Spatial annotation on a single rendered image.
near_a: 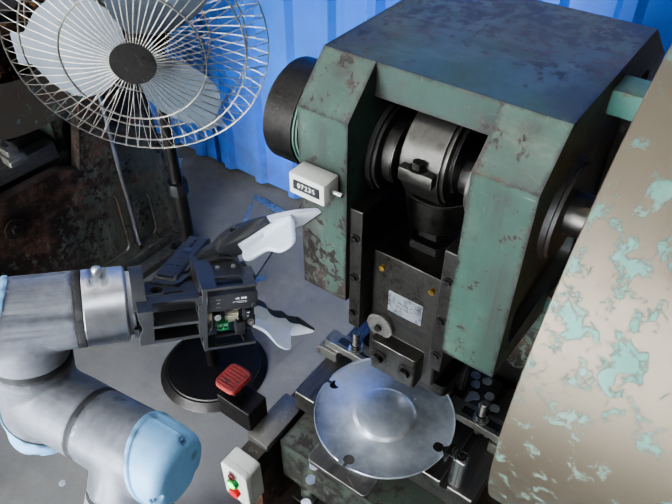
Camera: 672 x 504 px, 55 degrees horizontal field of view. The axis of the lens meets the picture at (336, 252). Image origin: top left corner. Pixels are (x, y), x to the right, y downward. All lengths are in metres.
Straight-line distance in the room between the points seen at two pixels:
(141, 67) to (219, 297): 0.95
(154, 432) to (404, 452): 0.78
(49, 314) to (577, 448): 0.50
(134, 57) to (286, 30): 1.29
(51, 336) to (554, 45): 0.81
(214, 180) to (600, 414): 2.88
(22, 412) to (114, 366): 1.88
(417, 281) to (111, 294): 0.62
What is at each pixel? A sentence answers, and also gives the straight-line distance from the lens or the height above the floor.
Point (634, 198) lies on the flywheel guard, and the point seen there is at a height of 1.59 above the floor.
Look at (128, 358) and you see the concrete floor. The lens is 2.58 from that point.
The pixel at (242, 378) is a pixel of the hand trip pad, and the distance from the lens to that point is 1.46.
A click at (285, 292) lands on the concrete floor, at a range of 2.70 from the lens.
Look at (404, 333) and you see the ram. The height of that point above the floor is 1.00.
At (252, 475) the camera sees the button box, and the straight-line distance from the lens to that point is 1.50.
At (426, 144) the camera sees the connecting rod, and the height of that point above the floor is 1.40.
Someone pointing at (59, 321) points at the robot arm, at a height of 1.48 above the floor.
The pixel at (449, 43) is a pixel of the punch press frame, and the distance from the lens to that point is 1.04.
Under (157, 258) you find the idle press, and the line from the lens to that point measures 2.90.
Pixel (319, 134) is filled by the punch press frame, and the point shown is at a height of 1.39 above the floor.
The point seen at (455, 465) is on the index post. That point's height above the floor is 0.78.
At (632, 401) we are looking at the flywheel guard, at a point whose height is 1.45.
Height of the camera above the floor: 1.92
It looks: 42 degrees down
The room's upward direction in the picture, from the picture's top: straight up
